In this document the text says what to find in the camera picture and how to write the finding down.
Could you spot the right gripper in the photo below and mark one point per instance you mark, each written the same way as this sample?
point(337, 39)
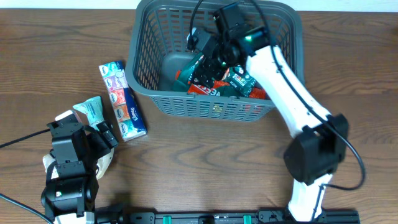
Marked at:
point(208, 66)

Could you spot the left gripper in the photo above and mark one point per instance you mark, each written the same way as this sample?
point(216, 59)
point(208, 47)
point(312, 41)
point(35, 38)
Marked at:
point(104, 144)

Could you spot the beige plastic pouch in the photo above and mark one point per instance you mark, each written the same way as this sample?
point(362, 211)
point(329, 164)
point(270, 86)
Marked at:
point(102, 163)

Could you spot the teal wet wipes pack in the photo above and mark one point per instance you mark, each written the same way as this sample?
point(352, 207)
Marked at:
point(93, 109)

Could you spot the orange pasta packet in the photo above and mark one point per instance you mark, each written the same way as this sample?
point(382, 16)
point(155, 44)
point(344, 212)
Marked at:
point(235, 82)

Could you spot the green Nescafe coffee bag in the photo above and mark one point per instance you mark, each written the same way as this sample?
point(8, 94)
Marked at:
point(187, 71)

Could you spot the Kleenex tissue multipack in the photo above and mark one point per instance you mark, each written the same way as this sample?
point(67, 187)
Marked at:
point(126, 111)

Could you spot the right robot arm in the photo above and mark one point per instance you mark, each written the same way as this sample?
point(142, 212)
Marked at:
point(318, 138)

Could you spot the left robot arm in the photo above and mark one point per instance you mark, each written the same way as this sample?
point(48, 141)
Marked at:
point(71, 183)

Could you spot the grey plastic basket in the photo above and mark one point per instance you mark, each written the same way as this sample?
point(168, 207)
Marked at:
point(158, 50)

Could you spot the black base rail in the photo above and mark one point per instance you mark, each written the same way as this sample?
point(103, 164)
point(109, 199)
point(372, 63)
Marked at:
point(267, 216)

